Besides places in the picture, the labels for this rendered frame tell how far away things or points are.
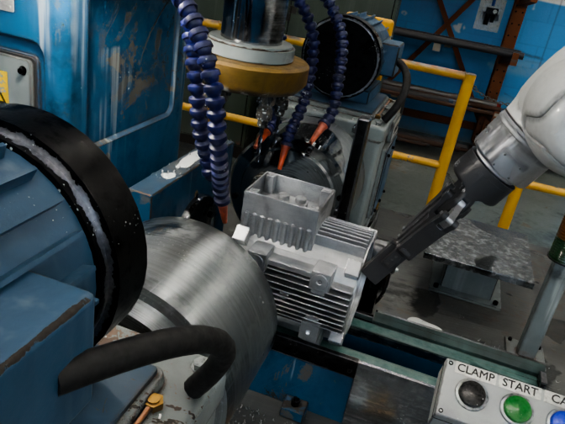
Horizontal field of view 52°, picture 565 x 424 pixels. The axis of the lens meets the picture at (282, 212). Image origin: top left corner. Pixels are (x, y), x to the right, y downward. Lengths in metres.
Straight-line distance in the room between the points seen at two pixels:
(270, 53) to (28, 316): 0.59
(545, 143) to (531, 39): 5.33
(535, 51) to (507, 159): 5.16
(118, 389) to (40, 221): 0.16
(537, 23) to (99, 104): 5.21
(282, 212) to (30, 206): 0.56
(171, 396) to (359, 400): 0.52
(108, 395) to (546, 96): 0.43
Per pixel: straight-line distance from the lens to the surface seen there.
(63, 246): 0.35
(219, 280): 0.65
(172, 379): 0.49
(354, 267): 0.85
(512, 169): 0.74
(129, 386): 0.47
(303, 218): 0.86
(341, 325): 0.87
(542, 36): 5.88
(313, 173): 1.11
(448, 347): 1.05
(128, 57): 0.95
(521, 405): 0.72
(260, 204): 0.87
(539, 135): 0.55
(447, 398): 0.71
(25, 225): 0.35
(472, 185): 0.75
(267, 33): 0.83
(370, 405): 0.96
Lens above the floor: 1.49
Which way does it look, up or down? 25 degrees down
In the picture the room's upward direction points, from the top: 10 degrees clockwise
